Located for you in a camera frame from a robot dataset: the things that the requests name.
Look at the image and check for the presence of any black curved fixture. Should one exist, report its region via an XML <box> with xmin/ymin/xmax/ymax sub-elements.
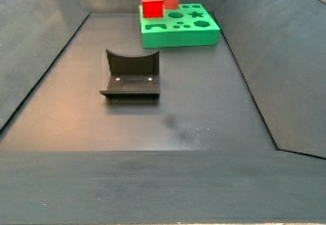
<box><xmin>99</xmin><ymin>50</ymin><xmax>161</xmax><ymax>97</ymax></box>

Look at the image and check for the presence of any green shape sorter block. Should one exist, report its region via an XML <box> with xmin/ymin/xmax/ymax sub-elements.
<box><xmin>141</xmin><ymin>4</ymin><xmax>221</xmax><ymax>49</ymax></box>

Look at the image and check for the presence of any red cube block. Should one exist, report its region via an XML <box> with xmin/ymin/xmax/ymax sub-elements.
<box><xmin>142</xmin><ymin>0</ymin><xmax>164</xmax><ymax>18</ymax></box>

